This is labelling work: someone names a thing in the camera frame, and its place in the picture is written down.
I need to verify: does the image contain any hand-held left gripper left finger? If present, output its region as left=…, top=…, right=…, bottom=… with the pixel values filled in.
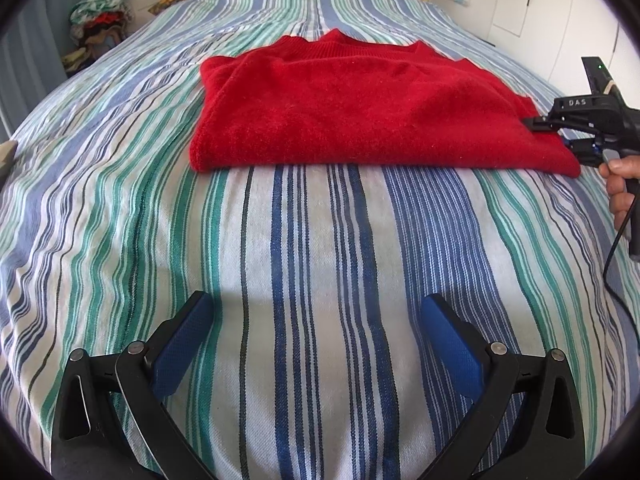
left=50, top=291, right=216, bottom=480

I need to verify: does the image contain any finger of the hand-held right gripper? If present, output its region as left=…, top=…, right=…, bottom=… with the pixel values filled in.
left=522, top=114, right=568, bottom=133
left=562, top=137, right=608, bottom=168

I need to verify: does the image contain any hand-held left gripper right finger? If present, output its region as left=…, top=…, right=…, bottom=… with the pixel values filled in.
left=420, top=294, right=586, bottom=480

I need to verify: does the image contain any red sweater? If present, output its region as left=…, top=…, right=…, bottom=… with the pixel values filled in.
left=189, top=29, right=582, bottom=178

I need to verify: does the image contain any pile of colourful clothes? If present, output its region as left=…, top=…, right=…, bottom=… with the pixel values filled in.
left=62, top=0, right=133, bottom=78

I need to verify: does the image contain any person's right hand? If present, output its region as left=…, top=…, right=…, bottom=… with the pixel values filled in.
left=598, top=156, right=640, bottom=233

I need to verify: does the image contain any white wardrobe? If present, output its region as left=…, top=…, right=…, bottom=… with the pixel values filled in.
left=487, top=0, right=640, bottom=91

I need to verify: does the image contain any striped bedspread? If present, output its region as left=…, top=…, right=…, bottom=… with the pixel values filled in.
left=0, top=0, right=640, bottom=480

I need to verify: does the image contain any blue curtain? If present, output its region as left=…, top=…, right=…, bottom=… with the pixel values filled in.
left=0, top=0, right=68, bottom=131

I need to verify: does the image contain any black cable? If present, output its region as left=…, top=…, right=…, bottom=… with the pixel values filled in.
left=602, top=207, right=640, bottom=323

